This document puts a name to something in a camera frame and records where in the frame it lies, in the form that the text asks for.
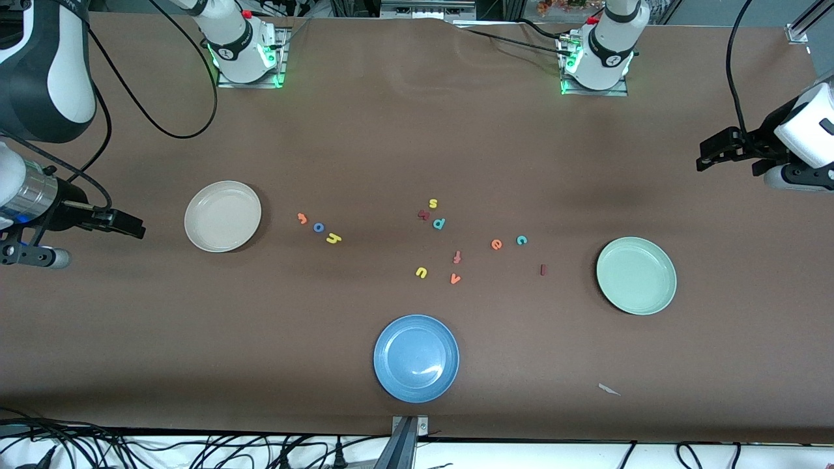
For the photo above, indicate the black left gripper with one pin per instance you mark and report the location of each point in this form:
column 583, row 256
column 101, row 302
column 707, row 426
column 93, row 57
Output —
column 764, row 133

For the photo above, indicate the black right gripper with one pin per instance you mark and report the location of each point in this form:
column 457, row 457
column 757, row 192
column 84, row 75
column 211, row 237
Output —
column 69, row 203

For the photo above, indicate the yellow foam letter h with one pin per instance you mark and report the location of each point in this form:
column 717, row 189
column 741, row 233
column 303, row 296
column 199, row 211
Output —
column 335, row 240

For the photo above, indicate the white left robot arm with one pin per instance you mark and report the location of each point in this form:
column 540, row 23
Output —
column 609, row 52

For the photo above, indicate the brown table cover sheet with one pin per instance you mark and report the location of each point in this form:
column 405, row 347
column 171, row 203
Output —
column 130, row 326

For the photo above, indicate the beige brown plate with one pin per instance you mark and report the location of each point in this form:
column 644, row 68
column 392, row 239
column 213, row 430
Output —
column 223, row 216

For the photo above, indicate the light green plate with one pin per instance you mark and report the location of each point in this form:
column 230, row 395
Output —
column 636, row 275

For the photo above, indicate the orange artificial flowers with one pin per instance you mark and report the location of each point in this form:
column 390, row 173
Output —
column 560, row 5

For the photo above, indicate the small white paper scrap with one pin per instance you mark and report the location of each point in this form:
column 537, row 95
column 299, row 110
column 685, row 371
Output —
column 608, row 389

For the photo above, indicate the black power plug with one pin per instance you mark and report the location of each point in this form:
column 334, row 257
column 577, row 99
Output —
column 339, row 459

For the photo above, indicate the blue plate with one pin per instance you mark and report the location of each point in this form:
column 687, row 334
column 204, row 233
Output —
column 416, row 358

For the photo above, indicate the aluminium frame profile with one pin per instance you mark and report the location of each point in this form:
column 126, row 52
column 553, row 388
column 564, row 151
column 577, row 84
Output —
column 798, row 31

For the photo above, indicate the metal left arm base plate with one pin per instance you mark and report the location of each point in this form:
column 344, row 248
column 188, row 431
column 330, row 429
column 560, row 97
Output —
column 596, row 92

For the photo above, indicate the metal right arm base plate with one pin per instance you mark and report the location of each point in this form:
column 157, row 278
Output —
column 281, row 58

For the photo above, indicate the grey metal frame piece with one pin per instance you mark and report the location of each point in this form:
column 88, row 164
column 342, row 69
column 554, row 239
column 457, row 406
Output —
column 427, row 10

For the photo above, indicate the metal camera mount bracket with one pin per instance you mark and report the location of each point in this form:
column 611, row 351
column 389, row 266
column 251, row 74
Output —
column 409, row 449

